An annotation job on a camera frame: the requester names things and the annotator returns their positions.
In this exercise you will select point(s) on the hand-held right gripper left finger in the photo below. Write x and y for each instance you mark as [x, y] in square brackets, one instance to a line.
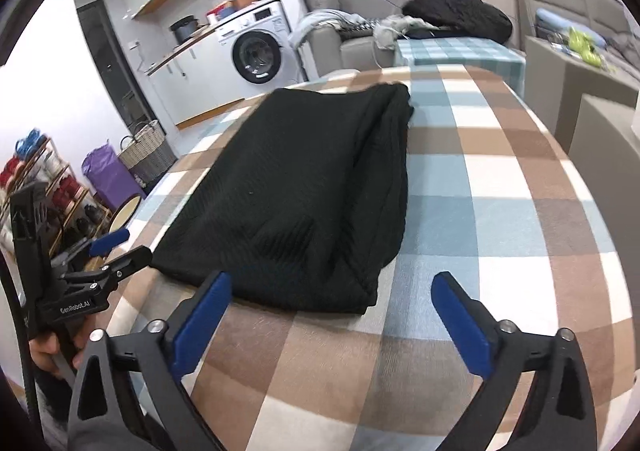
[202, 326]

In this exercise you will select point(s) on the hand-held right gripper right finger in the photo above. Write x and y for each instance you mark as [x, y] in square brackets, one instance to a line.
[462, 326]

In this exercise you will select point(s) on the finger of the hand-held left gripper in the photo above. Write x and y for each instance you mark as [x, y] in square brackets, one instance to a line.
[112, 239]
[125, 263]

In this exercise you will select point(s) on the black knit sweater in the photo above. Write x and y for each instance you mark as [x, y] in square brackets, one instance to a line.
[300, 191]

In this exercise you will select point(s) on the person's left forearm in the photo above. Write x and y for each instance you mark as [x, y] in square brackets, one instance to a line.
[50, 406]

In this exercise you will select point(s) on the white clothes pile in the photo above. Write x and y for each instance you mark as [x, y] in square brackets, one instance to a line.
[355, 53]

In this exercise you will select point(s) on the person's left hand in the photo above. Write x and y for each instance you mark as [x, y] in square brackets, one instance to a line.
[42, 353]

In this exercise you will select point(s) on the purple bag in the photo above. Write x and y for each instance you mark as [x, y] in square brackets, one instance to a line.
[107, 176]

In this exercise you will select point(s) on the wooden shoe rack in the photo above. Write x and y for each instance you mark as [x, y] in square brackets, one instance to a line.
[50, 191]

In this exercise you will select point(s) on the woven laundry basket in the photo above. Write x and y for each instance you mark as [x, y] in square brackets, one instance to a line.
[145, 151]

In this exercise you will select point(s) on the brown checked blanket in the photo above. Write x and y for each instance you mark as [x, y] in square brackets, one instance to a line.
[500, 191]

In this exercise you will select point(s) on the black door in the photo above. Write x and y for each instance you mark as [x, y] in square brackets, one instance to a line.
[107, 71]

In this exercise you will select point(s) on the wooden kitchen counter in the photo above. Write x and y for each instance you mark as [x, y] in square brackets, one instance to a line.
[175, 51]

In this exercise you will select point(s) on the black cooking pot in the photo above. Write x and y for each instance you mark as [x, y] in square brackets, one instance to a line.
[184, 27]

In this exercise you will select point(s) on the grey cabinet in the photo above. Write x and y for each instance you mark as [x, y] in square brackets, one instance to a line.
[605, 141]
[550, 86]

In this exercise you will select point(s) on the white washing machine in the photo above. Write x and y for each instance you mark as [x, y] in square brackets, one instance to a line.
[260, 51]

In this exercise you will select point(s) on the red container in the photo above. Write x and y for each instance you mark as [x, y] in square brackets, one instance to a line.
[220, 10]

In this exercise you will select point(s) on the teal checked cloth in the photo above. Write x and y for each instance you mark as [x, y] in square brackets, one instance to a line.
[450, 53]

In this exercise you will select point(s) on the light grey garment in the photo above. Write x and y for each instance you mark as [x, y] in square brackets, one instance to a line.
[320, 23]

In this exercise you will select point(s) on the white crumpled garment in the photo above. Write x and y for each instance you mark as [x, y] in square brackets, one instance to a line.
[395, 28]

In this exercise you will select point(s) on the black jacket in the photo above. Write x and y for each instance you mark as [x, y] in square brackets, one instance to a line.
[460, 11]

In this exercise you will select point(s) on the light blue pillow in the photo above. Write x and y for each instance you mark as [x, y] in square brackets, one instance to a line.
[555, 21]

